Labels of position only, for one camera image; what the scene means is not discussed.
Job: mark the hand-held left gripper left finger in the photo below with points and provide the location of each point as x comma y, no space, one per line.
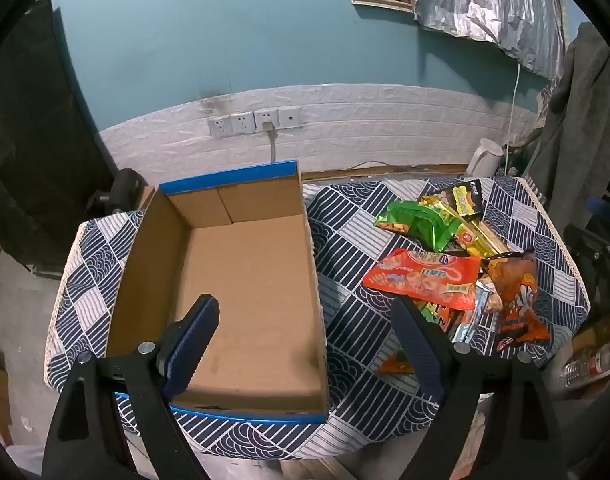
191,341

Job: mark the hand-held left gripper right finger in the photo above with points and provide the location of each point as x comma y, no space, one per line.
421,351

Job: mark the small orange green snack packet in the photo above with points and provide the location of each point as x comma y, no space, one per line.
442,316

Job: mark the silver snack packet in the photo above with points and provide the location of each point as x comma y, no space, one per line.
472,316

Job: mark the orange red snack packet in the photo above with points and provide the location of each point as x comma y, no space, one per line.
420,275

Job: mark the cardboard box with blue edge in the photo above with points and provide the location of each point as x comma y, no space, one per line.
250,285

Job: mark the brown orange snack packet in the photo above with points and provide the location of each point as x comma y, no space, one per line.
515,285

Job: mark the long yellow snack packet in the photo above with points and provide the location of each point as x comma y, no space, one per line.
462,232
490,240

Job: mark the blue plastic object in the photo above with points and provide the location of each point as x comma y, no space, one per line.
598,206

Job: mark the clear plastic bottle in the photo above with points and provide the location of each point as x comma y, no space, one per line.
587,366

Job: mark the grey hanging cloth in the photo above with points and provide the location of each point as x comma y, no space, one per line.
580,135

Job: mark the blue white patterned tablecloth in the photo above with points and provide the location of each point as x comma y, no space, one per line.
355,240

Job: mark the black yellow snack packet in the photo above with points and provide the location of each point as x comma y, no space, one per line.
465,200

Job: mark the white kettle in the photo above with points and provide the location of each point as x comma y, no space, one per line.
484,159

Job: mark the small brown cardboard box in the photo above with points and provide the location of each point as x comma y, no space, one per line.
147,197

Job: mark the black round device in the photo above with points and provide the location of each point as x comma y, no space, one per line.
125,187

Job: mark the black hanging cloth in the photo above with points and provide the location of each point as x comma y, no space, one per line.
30,150

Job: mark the silver foil sheet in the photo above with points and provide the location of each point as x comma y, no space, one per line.
490,5

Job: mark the wooden ledge strip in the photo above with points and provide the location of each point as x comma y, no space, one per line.
382,2

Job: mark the white wall socket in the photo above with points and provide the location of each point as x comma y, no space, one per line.
290,117
219,126
265,118
243,123

